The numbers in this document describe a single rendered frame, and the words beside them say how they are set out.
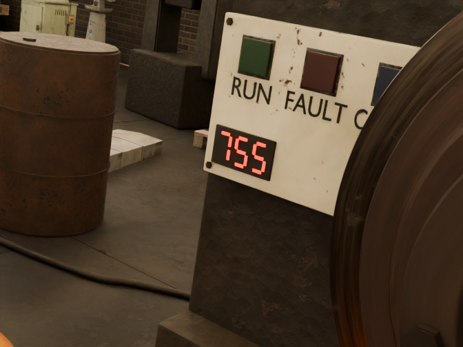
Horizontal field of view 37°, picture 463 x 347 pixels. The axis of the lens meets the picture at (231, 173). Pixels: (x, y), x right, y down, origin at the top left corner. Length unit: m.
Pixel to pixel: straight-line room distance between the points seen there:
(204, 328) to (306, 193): 0.23
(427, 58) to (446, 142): 0.07
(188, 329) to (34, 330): 1.77
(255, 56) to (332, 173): 0.15
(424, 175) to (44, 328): 2.20
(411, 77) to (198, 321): 0.46
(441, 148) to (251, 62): 0.31
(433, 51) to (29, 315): 2.29
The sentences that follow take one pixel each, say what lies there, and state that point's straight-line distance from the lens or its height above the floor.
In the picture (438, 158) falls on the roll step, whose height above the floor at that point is 1.18.
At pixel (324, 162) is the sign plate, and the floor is 1.11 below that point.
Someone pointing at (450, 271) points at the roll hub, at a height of 1.13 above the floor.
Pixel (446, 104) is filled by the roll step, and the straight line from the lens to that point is 0.49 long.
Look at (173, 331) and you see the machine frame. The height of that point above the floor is 0.87.
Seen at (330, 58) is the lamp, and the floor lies 1.21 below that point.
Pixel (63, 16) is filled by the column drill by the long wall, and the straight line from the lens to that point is 8.65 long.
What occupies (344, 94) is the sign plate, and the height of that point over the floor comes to 1.18.
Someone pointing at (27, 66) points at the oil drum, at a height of 0.79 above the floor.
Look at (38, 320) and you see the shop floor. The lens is 2.64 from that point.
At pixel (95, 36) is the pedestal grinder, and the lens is 9.12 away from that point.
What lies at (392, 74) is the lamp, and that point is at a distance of 0.66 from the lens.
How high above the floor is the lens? 1.27
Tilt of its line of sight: 15 degrees down
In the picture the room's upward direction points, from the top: 9 degrees clockwise
